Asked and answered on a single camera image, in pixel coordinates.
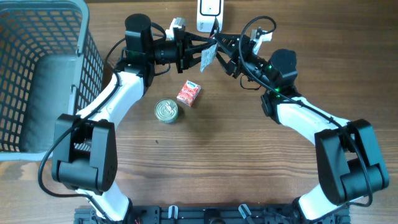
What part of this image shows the silver tin can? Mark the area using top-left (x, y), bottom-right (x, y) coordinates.
top-left (154, 99), bottom-right (178, 124)

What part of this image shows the silver foil sachet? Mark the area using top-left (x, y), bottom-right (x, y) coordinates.
top-left (200, 44), bottom-right (218, 72)

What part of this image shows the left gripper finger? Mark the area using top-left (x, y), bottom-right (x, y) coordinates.
top-left (189, 51), bottom-right (206, 68)
top-left (188, 32), bottom-right (215, 49)

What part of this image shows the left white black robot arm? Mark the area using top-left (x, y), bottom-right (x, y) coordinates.
top-left (45, 14), bottom-right (216, 223)

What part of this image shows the grey plastic mesh basket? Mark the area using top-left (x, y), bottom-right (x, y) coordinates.
top-left (1, 0), bottom-right (104, 161)

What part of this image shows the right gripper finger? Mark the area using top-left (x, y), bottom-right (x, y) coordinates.
top-left (213, 33), bottom-right (231, 50)
top-left (216, 52), bottom-right (232, 74)

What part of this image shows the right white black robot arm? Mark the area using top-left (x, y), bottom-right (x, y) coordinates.
top-left (213, 31), bottom-right (389, 223)

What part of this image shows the white barcode scanner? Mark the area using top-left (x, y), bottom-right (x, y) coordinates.
top-left (197, 0), bottom-right (224, 33)

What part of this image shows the red juice carton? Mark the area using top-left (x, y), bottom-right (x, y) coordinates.
top-left (177, 80), bottom-right (201, 107)

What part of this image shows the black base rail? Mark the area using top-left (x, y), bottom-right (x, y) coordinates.
top-left (73, 203), bottom-right (312, 224)

